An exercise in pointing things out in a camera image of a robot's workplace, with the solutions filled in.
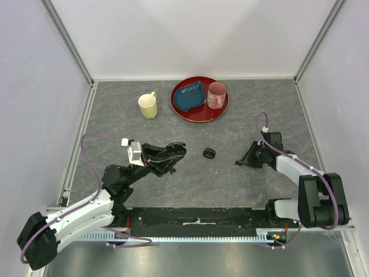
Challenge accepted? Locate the slotted cable duct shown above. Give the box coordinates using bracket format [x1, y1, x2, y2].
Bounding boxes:
[78, 229, 275, 244]

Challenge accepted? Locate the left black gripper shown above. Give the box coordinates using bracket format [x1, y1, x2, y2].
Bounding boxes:
[125, 143, 185, 186]

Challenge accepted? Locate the black oval charging case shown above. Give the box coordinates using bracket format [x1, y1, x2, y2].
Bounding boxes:
[166, 141, 187, 155]

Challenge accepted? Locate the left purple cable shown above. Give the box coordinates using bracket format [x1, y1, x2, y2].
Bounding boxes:
[19, 132, 123, 265]

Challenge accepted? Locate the aluminium frame post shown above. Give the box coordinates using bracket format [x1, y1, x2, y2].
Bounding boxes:
[293, 0, 347, 84]
[40, 0, 96, 86]

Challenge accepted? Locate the blue leaf-shaped dish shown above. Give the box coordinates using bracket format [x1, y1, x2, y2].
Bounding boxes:
[173, 81, 206, 112]

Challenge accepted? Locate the black glossy charging case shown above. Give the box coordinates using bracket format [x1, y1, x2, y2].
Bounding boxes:
[202, 148, 216, 159]

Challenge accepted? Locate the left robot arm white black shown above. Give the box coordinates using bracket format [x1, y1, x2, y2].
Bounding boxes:
[17, 138, 187, 270]

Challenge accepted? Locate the yellow-green mug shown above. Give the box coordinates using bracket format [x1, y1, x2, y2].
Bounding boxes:
[138, 92, 157, 119]

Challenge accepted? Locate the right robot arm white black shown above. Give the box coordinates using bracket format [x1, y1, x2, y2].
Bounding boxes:
[235, 132, 350, 229]

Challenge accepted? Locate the left aluminium frame post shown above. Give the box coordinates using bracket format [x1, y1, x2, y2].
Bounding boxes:
[40, 0, 96, 86]

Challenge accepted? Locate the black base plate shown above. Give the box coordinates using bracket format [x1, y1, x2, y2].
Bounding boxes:
[128, 208, 298, 238]

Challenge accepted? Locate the right aluminium frame post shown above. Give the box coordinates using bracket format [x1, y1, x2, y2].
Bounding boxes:
[293, 0, 347, 84]

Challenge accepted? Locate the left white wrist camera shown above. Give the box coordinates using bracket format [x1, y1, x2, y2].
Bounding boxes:
[121, 138, 145, 167]

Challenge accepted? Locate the pink patterned mug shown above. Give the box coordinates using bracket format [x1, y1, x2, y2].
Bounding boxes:
[207, 81, 227, 110]

